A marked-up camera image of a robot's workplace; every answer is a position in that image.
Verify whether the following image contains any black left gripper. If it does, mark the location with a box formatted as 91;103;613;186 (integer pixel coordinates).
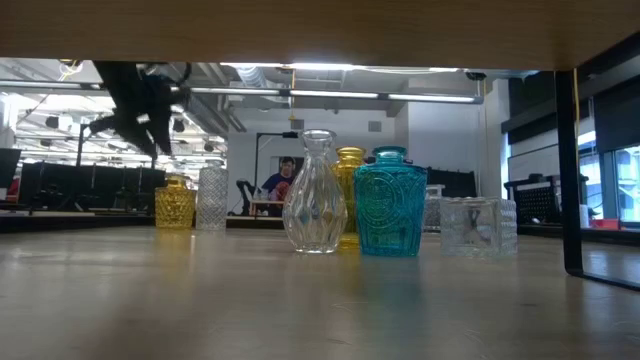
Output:
88;60;194;157

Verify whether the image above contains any squat yellow diamond-cut vase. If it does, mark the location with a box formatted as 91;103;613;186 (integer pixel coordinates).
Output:
154;175;197;231

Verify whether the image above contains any tall clear diamond-cut vase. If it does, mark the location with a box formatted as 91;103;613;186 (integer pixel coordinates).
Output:
195;160;230;232

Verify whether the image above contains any clear swirl bulb vase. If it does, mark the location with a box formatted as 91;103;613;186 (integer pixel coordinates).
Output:
282;129;349;255

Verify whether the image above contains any tall slim yellow vase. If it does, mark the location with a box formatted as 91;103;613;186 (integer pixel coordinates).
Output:
333;146;367;250

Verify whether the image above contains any teal embossed medallion vase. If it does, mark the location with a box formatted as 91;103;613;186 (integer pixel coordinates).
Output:
353;145;430;258

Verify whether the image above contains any clear square hobnail vase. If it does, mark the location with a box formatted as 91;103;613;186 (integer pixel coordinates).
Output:
439;196;519;259

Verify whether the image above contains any black partition row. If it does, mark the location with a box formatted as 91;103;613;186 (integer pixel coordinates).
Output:
18;162;167;214

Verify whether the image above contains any background wooden table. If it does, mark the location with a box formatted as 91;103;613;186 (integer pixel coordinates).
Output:
248;199;286;218

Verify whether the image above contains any person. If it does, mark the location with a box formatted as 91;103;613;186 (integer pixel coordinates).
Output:
259;156;297;217

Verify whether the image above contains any black monitor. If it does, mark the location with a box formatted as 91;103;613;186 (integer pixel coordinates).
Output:
0;148;23;192

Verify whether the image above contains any bright ceiling panel light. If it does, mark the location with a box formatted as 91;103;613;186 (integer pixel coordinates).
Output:
219;61;461;74

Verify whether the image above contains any long ceiling light tube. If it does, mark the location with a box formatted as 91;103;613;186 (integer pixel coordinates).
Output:
0;79;485;105

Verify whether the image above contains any clear round glass vase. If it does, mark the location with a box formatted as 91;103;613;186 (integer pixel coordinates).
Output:
422;183;447;234

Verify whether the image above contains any black board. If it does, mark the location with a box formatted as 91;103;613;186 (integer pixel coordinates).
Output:
427;167;479;199

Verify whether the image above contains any grey air duct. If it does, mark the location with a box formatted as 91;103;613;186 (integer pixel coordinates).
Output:
234;66;274;92

